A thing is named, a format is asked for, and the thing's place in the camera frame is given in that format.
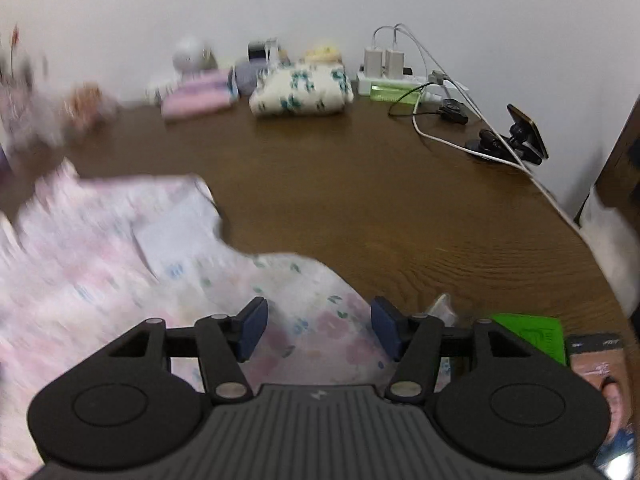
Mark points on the pink floral garment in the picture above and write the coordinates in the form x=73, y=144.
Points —
x=100, y=260

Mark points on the brown wooden furniture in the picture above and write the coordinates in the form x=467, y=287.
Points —
x=622, y=160

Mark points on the black phone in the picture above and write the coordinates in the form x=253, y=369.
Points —
x=527, y=127

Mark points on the white power strip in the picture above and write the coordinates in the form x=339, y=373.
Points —
x=365, y=82

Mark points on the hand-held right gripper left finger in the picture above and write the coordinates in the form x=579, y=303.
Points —
x=252, y=327

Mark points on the small white bottle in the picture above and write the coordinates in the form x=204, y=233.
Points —
x=273, y=51

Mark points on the white round speaker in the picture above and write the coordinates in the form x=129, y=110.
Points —
x=192, y=55

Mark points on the clear plastic snack bag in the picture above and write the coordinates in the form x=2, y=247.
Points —
x=87, y=102

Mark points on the lilac folded cloth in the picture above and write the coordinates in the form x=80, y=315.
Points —
x=250, y=76

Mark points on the printed booklet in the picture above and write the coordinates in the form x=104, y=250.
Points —
x=595, y=375

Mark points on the cream floral folded garment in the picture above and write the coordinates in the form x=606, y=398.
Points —
x=300, y=90

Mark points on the pink folded cloth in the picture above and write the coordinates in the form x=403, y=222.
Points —
x=197, y=95

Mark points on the green transparent box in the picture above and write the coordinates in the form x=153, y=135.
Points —
x=395, y=94

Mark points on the white charger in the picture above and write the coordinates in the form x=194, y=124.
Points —
x=394, y=65
x=373, y=62

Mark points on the green foam pad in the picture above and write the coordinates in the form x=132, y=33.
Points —
x=530, y=332

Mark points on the black phone holder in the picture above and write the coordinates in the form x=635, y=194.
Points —
x=487, y=147

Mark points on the small grey device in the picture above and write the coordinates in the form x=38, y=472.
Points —
x=256, y=51

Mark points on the clear plastic wrapper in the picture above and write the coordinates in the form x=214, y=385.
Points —
x=442, y=310

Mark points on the yellow pad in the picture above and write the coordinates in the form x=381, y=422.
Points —
x=322, y=54

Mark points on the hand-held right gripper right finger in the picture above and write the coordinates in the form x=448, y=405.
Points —
x=387, y=327

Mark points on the patterned vase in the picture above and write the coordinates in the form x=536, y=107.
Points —
x=22, y=115

